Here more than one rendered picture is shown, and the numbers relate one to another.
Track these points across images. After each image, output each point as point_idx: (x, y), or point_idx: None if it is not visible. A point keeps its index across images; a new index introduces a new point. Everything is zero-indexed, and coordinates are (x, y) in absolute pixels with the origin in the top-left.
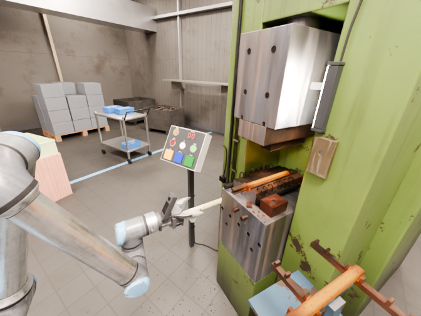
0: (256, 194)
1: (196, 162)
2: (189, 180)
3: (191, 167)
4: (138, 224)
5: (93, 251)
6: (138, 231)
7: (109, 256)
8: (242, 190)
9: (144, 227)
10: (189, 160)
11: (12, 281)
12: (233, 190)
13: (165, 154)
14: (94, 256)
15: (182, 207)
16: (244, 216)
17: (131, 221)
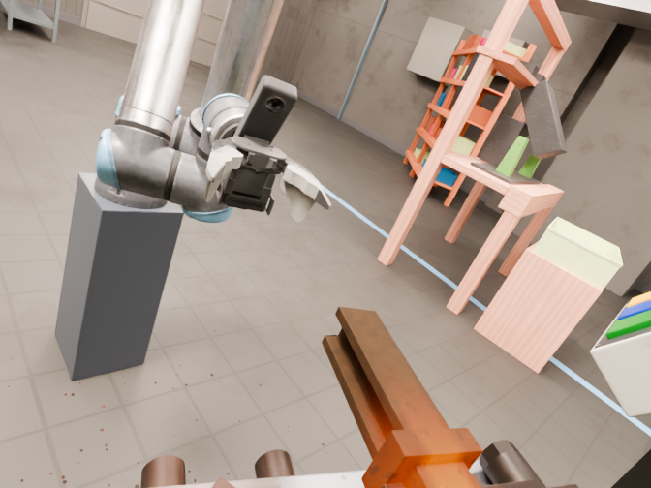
0: None
1: (647, 331)
2: (618, 480)
3: (607, 338)
4: (226, 104)
5: (148, 11)
6: (211, 112)
7: (142, 44)
8: (362, 416)
9: (216, 113)
10: (649, 315)
11: (207, 99)
12: (342, 307)
13: (649, 292)
14: (143, 20)
15: (294, 211)
16: (162, 474)
17: (239, 100)
